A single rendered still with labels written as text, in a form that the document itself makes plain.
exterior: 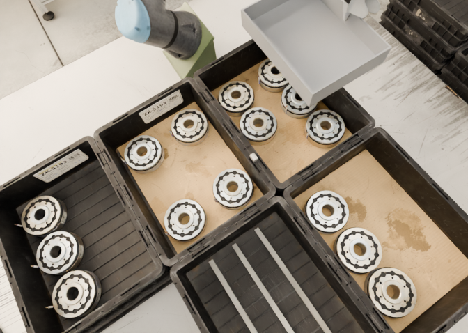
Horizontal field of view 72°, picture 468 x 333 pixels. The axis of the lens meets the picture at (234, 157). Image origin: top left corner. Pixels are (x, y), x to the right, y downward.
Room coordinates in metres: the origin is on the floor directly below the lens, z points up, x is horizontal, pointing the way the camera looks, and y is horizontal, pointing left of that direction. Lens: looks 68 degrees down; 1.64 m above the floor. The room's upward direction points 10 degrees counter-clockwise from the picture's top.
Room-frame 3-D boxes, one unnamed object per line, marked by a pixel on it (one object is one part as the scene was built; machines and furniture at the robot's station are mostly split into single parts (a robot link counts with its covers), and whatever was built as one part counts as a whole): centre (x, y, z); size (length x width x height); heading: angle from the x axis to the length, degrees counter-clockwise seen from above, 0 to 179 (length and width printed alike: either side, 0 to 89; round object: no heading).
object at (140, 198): (0.30, 0.13, 0.87); 0.40 x 0.30 x 0.11; 25
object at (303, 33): (0.49, -0.22, 1.07); 0.27 x 0.20 x 0.05; 23
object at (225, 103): (0.50, -0.04, 0.86); 0.10 x 0.10 x 0.01
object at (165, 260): (0.30, 0.13, 0.92); 0.40 x 0.30 x 0.02; 25
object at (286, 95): (0.46, -0.21, 0.86); 0.10 x 0.10 x 0.01
